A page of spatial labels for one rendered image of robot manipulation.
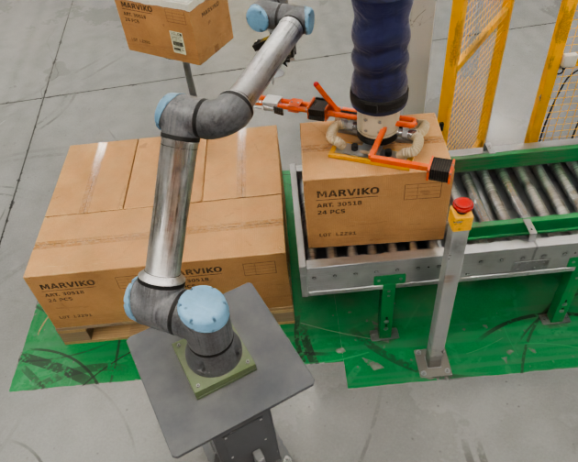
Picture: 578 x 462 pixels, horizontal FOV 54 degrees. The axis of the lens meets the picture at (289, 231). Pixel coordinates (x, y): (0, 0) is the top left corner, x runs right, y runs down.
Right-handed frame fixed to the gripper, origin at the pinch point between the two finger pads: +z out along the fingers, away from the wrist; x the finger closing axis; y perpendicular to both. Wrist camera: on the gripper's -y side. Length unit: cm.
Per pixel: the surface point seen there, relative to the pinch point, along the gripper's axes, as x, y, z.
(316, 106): 0.4, 15.6, 12.4
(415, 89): 104, 37, 62
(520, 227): 6, 106, 62
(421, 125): 7, 58, 18
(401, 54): -3, 51, -18
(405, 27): -2, 51, -27
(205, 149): 23, -61, 67
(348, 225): -23, 37, 54
